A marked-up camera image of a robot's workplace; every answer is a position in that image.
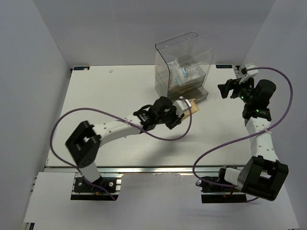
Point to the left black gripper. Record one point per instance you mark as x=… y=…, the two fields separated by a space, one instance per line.
x=176 y=120

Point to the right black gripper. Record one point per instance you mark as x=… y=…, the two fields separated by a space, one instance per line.
x=231 y=84

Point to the beige makeup tube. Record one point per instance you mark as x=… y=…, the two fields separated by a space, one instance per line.
x=193 y=107

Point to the white blue sachet packet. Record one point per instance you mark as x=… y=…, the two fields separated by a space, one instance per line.
x=177 y=73

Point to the clear acrylic organizer box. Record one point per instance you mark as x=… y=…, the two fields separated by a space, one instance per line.
x=182 y=64

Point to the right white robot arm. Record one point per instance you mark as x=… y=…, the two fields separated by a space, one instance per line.
x=263 y=175

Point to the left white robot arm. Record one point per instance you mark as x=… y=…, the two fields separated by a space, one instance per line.
x=85 y=141

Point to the right blue table label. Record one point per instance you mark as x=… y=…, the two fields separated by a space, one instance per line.
x=224 y=66

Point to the blue table label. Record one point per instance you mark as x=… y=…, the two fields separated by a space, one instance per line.
x=81 y=68
x=224 y=66

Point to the left blue table label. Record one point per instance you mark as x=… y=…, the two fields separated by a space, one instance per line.
x=81 y=68

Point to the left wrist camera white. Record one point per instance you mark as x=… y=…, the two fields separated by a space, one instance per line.
x=182 y=106

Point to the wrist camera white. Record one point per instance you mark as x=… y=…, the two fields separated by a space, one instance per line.
x=182 y=106
x=247 y=71

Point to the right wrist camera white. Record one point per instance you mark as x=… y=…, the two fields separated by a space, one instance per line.
x=247 y=71

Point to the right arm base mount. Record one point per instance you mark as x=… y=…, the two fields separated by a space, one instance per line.
x=215 y=194

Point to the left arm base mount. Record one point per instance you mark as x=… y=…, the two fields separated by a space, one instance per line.
x=106 y=189

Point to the aluminium rail front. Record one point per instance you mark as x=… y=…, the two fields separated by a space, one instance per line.
x=164 y=169

